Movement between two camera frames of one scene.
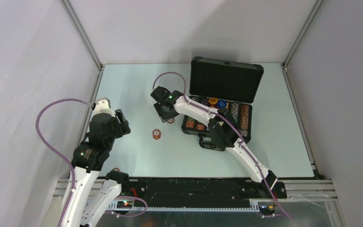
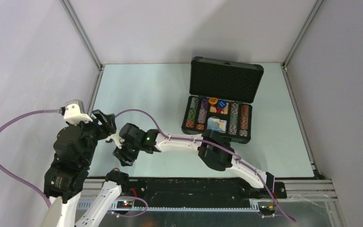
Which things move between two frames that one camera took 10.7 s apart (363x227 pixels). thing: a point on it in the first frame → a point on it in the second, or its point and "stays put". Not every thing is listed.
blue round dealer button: [221, 103] stays put
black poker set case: [217, 84] stays put
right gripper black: [163, 117] → [120, 153]
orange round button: [213, 100] stays put
